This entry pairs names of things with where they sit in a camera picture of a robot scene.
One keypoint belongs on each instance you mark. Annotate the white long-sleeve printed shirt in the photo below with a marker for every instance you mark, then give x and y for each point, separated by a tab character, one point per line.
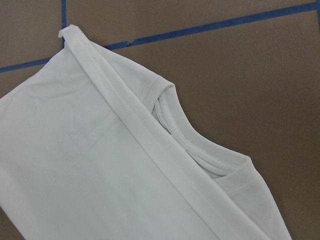
95	146

